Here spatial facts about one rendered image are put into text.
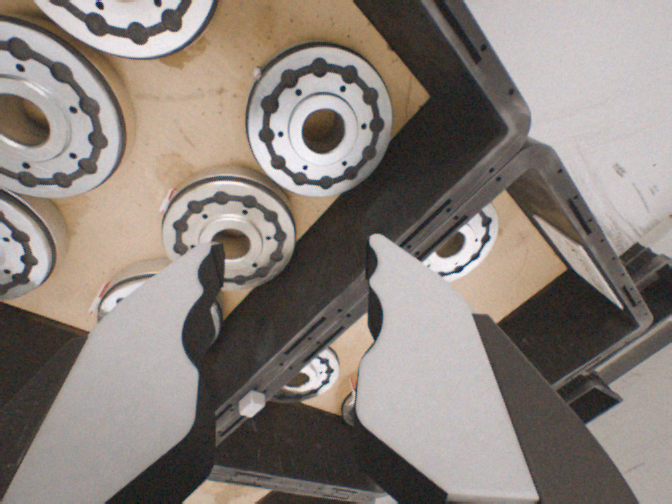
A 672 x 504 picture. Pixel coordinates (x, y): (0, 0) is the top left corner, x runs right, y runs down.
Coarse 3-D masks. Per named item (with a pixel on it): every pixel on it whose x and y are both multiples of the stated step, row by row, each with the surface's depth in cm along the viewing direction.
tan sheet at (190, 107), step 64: (0, 0) 19; (256, 0) 21; (320, 0) 22; (128, 64) 22; (192, 64) 22; (256, 64) 23; (384, 64) 25; (192, 128) 25; (320, 128) 26; (128, 192) 26; (128, 256) 29; (64, 320) 31
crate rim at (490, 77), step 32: (416, 0) 15; (448, 0) 15; (448, 32) 15; (480, 32) 15; (480, 64) 16; (512, 96) 18; (512, 128) 19; (480, 160) 19; (448, 192) 20; (416, 224) 21; (352, 288) 23; (320, 320) 24; (288, 352) 25; (256, 384) 27; (224, 416) 28
